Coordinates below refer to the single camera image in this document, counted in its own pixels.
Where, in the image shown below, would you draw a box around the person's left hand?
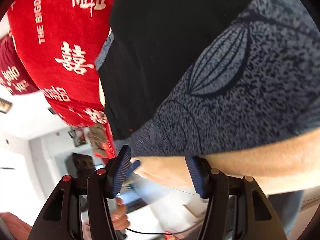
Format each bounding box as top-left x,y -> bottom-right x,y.
111,197 -> 130,230

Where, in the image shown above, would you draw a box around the dark red hanging cloth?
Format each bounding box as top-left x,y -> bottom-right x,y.
0,33 -> 39,95

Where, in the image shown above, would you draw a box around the dark cabinet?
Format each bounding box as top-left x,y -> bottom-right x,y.
65,153 -> 95,178

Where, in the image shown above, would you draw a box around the black pants with blue waistband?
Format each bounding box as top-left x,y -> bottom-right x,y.
94,0 -> 320,196

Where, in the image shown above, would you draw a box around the red blanket with white characters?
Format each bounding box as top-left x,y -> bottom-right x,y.
8,0 -> 116,159

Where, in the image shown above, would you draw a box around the black cable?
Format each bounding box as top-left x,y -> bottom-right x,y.
125,225 -> 201,236

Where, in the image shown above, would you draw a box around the framed wall picture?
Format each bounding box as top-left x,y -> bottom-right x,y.
0,98 -> 12,114

